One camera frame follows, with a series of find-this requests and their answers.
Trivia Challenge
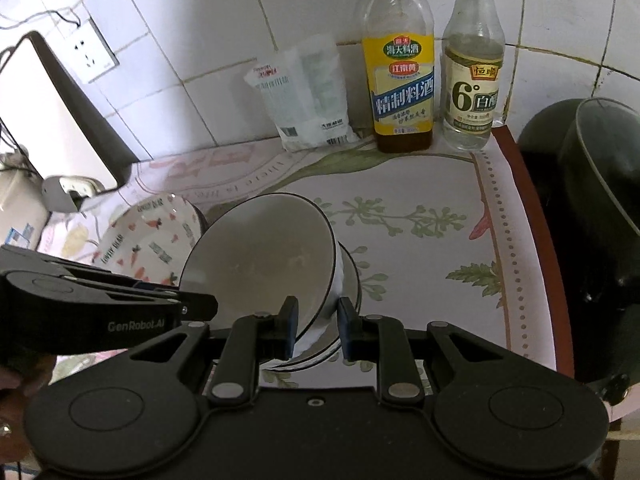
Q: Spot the white wall socket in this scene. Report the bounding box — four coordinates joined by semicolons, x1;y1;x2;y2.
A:
69;19;122;84

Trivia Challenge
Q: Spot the cleaver with white handle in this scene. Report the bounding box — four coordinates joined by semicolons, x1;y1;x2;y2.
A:
41;174;128;214

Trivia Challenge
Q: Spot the floral tablecloth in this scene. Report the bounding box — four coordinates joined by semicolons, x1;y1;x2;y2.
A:
37;127;558;391

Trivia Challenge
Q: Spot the yellow label cooking wine bottle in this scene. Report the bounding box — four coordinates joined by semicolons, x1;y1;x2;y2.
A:
353;0;436;155

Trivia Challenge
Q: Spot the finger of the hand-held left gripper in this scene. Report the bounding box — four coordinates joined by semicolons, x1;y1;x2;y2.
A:
100;287;219;318
27;259;180;293

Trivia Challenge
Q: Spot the clear white vinegar bottle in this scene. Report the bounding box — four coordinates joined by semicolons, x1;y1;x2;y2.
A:
441;0;505;153

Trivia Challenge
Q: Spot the person's left hand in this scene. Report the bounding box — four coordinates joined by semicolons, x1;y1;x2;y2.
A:
0;354;57;463

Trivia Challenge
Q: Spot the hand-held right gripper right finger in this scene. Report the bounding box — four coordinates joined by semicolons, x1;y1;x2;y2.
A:
336;297;503;407

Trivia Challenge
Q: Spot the white salt bag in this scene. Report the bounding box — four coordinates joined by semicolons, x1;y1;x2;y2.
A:
243;33;362;153

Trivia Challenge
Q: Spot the white bowl with black rim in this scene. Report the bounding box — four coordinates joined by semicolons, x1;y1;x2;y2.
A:
178;193;347;362
260;241;364;374

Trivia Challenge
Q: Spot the white kitchen appliance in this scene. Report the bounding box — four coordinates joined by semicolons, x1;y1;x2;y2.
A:
0;152;52;251

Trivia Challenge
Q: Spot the white carrot print plate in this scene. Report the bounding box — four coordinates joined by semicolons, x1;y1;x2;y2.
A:
93;192;207;287

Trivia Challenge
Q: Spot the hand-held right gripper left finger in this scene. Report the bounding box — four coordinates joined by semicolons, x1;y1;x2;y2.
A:
129;295;301;409

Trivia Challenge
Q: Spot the dark cooking pot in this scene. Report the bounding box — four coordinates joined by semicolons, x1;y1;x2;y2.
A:
516;96;640;406

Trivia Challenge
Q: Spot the white board with dark rim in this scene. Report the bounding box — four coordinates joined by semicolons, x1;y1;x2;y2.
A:
0;30;142;197

